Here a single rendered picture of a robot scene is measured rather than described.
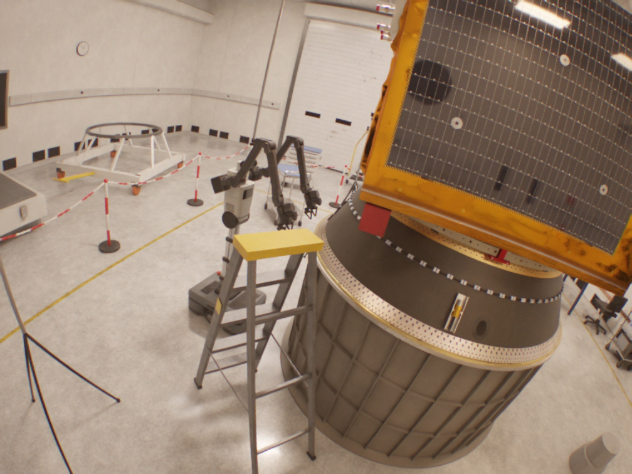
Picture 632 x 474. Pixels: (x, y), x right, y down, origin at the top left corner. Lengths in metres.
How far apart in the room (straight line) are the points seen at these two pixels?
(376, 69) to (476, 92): 8.54
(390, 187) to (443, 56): 0.64
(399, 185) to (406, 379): 1.10
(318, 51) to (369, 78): 1.80
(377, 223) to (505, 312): 0.88
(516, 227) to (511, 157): 0.34
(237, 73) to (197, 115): 2.23
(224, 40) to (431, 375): 11.38
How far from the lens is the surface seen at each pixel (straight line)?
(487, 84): 1.43
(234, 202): 2.55
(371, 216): 1.52
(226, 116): 11.47
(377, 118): 1.47
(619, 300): 6.77
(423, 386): 1.94
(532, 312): 2.00
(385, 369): 1.92
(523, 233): 1.62
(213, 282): 3.24
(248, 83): 11.08
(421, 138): 1.38
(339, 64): 10.06
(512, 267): 1.83
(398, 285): 1.73
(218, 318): 1.77
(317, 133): 10.09
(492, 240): 1.58
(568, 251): 1.76
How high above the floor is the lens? 2.16
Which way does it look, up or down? 25 degrees down
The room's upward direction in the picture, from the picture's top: 14 degrees clockwise
